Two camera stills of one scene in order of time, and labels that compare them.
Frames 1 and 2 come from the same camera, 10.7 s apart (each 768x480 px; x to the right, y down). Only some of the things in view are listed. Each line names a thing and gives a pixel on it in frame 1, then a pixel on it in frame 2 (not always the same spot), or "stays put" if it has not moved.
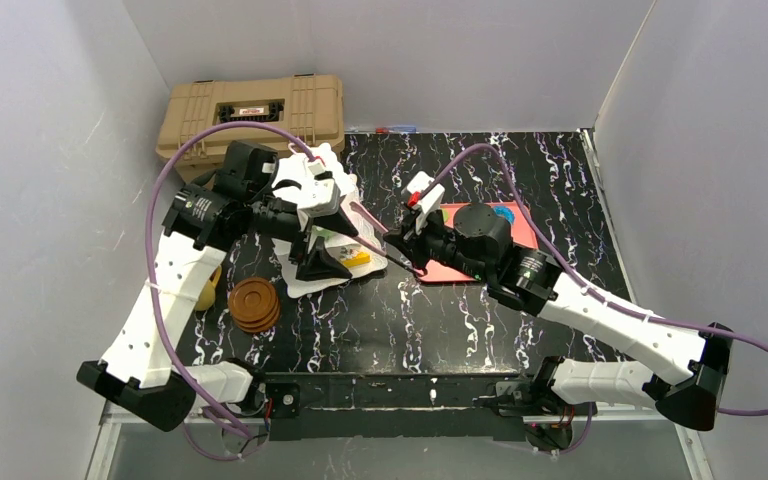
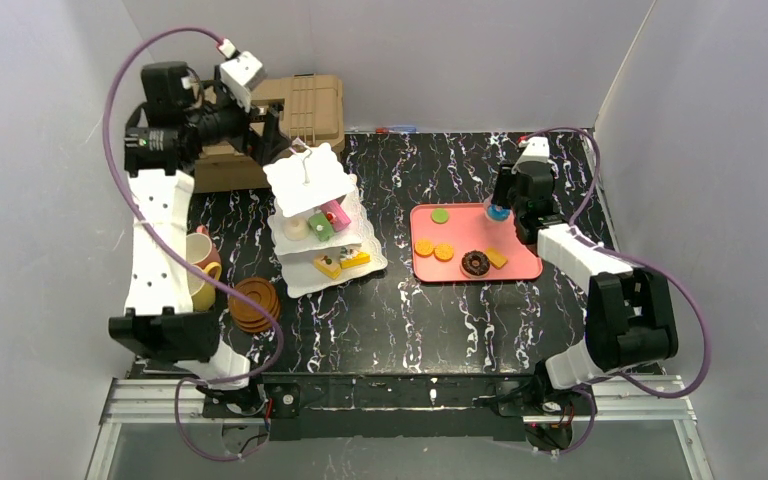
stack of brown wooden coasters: [254, 304] stays put
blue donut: [504, 212] stays put
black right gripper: [414, 232] → [503, 188]
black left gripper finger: [336, 221] → [274, 141]
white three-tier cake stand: [337, 236] stays put
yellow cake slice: [359, 258] stays put
